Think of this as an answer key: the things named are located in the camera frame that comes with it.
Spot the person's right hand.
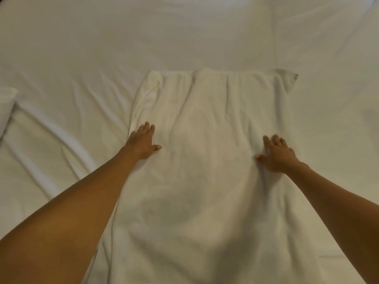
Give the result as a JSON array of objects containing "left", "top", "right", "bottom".
[{"left": 255, "top": 134, "right": 301, "bottom": 174}]

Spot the person's left hand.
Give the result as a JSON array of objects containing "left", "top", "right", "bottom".
[{"left": 124, "top": 121, "right": 163, "bottom": 160}]

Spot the white towel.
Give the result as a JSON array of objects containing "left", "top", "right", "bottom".
[{"left": 84, "top": 67, "right": 327, "bottom": 284}]

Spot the person's left forearm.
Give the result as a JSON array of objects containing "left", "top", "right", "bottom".
[{"left": 0, "top": 145, "right": 140, "bottom": 284}]

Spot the person's right forearm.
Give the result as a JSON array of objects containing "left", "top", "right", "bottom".
[{"left": 285, "top": 162, "right": 379, "bottom": 284}]

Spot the white bed sheet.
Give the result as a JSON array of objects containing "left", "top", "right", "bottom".
[{"left": 0, "top": 0, "right": 379, "bottom": 284}]

